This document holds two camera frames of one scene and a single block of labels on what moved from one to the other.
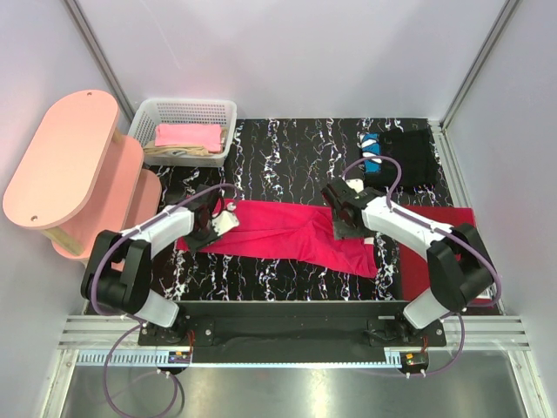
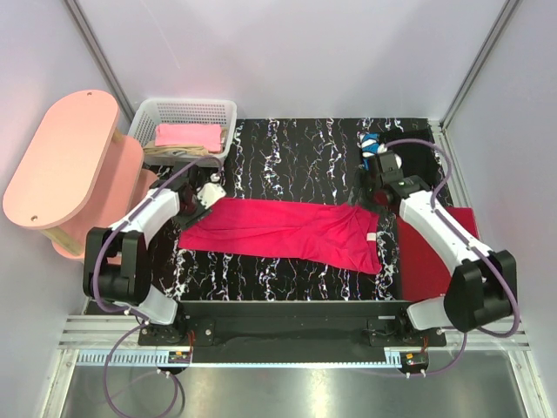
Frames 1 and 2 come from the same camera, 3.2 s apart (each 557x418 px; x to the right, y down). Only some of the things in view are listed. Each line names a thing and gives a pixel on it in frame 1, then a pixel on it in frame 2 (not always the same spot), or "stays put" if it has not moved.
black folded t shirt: x=413 y=150 stays put
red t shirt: x=288 y=232 stays put
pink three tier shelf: x=79 y=180 stays put
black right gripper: x=344 y=222 → x=361 y=197
